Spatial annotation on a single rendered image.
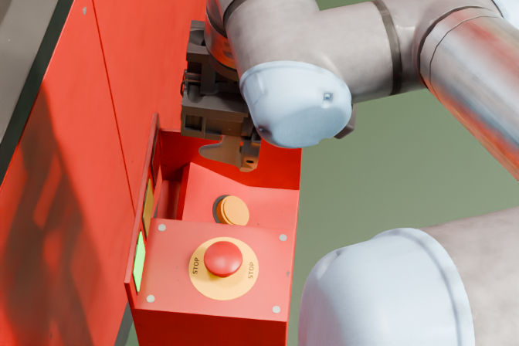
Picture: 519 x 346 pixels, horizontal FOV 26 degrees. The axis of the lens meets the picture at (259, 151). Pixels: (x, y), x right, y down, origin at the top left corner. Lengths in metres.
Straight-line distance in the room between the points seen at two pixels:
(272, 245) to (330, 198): 0.93
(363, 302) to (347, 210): 1.63
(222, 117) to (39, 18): 0.29
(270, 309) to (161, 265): 0.12
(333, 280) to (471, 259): 0.06
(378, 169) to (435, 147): 0.12
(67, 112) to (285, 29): 0.56
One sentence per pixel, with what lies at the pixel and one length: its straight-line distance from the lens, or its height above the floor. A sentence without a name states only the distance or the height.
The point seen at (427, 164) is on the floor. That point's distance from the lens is 2.16.
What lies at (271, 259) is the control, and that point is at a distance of 1.17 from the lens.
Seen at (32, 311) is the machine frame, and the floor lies 0.59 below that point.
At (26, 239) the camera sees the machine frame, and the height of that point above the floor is 0.70.
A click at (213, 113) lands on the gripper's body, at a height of 0.97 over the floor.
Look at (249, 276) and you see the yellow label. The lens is 1.16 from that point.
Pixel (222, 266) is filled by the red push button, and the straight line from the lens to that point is 1.14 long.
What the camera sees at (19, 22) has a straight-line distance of 1.25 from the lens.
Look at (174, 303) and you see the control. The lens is 1.15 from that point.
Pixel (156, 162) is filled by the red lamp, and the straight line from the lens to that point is 1.19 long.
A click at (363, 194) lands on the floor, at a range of 2.11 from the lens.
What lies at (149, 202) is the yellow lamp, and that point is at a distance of 1.17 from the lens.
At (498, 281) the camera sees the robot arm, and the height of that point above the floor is 1.41.
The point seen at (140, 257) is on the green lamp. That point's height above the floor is 0.82.
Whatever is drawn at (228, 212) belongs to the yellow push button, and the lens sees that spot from 1.25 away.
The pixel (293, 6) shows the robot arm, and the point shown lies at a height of 1.17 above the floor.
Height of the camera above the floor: 1.83
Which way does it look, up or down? 58 degrees down
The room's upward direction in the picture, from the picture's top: straight up
